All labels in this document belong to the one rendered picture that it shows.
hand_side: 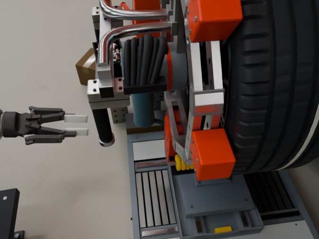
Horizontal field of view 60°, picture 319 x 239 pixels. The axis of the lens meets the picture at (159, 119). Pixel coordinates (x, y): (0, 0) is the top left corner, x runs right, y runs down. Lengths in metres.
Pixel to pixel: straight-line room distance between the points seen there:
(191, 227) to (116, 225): 0.39
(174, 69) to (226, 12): 0.30
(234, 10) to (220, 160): 0.28
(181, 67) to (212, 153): 0.28
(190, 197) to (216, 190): 0.12
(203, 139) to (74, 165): 1.16
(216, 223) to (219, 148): 0.76
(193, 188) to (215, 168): 0.70
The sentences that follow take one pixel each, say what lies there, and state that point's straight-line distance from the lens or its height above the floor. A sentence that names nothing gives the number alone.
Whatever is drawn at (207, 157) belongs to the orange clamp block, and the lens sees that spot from 0.58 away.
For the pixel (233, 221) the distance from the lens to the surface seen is 1.34.
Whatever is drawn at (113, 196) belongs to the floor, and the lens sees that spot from 1.53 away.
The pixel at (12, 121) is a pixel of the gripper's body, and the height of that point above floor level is 0.78.
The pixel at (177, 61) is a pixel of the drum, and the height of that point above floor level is 0.90.
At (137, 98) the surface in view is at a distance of 1.01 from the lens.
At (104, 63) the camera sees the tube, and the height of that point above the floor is 1.01.
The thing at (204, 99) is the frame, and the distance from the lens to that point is 0.56.
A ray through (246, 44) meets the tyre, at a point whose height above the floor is 1.07.
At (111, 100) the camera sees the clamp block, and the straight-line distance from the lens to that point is 0.63.
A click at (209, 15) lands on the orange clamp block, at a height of 1.13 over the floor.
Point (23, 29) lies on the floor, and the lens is 2.92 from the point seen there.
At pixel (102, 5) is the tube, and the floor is 1.01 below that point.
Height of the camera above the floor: 1.36
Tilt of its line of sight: 49 degrees down
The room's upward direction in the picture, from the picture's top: straight up
